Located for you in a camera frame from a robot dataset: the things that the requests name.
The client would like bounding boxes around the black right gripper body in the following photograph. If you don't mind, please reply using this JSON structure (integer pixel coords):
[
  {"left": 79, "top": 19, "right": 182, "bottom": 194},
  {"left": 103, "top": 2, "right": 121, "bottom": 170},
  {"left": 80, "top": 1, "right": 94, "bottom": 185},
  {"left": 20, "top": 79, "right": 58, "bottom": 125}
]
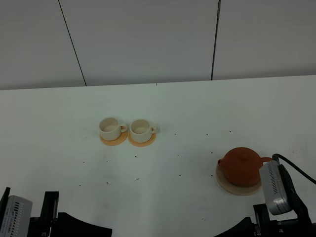
[{"left": 253, "top": 164, "right": 316, "bottom": 237}]

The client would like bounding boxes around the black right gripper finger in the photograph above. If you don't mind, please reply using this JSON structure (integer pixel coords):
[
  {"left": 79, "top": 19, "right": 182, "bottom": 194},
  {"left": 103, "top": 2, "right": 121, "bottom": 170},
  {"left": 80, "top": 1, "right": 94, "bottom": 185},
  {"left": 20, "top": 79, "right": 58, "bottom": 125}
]
[{"left": 215, "top": 217, "right": 255, "bottom": 237}]

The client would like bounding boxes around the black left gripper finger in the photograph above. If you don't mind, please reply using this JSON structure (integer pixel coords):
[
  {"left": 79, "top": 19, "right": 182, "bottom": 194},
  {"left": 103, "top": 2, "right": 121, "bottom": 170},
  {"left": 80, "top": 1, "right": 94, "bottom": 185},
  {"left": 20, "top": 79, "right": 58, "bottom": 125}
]
[{"left": 57, "top": 212, "right": 113, "bottom": 237}]

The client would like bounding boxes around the brown clay teapot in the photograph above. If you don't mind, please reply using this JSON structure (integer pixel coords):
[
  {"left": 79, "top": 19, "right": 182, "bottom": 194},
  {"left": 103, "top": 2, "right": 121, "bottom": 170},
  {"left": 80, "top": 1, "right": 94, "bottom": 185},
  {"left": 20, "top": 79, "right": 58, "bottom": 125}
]
[{"left": 217, "top": 147, "right": 272, "bottom": 187}]

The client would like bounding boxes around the beige round teapot coaster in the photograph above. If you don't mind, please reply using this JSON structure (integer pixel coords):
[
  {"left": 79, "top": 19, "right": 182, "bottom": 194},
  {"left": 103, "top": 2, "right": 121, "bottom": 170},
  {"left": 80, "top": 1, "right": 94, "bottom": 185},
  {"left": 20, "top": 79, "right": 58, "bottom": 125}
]
[{"left": 216, "top": 166, "right": 262, "bottom": 196}]

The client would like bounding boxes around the left white teacup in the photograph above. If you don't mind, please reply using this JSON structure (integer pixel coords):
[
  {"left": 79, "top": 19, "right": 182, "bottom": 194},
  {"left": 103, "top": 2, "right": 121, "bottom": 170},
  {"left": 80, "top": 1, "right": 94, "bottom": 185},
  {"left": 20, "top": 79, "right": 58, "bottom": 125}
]
[{"left": 99, "top": 118, "right": 128, "bottom": 141}]

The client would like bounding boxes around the white teacup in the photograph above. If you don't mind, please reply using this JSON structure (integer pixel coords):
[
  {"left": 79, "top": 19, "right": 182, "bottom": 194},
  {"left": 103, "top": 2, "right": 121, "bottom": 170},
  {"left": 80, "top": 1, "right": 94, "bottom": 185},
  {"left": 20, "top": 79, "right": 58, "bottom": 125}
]
[
  {"left": 129, "top": 119, "right": 158, "bottom": 143},
  {"left": 99, "top": 118, "right": 128, "bottom": 141}
]

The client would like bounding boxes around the left orange cup coaster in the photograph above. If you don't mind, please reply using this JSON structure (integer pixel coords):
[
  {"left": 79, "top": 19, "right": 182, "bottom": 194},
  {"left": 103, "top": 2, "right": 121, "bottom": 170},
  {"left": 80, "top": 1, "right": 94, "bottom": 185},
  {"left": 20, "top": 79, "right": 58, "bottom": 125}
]
[{"left": 99, "top": 131, "right": 128, "bottom": 146}]

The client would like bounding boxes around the orange cup coaster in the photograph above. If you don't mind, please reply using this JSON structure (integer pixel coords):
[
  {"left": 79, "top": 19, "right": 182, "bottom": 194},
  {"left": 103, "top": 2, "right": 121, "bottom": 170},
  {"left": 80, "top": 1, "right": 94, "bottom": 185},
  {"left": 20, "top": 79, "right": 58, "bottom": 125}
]
[
  {"left": 127, "top": 132, "right": 156, "bottom": 147},
  {"left": 99, "top": 131, "right": 128, "bottom": 146}
]

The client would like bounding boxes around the right orange cup coaster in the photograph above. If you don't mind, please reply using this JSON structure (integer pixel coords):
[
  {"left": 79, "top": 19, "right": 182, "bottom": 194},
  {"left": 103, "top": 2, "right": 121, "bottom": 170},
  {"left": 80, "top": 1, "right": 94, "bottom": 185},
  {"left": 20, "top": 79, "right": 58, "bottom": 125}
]
[{"left": 127, "top": 132, "right": 156, "bottom": 147}]

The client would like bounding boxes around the right white teacup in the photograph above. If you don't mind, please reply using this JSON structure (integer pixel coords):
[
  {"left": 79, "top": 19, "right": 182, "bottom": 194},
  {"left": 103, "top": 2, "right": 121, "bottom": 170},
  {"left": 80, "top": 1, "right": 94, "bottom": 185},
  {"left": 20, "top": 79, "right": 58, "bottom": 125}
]
[{"left": 129, "top": 119, "right": 158, "bottom": 143}]

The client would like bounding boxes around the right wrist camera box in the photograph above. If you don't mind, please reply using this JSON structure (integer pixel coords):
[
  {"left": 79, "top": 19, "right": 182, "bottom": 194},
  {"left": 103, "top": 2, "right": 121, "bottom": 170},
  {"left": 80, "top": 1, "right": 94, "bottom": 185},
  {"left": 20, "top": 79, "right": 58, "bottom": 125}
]
[{"left": 259, "top": 160, "right": 292, "bottom": 215}]

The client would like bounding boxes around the black right camera cable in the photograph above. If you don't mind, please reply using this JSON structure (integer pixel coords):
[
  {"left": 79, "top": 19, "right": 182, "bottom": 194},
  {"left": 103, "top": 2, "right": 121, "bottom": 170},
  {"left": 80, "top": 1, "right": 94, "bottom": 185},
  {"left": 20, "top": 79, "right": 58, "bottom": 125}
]
[{"left": 272, "top": 153, "right": 316, "bottom": 185}]

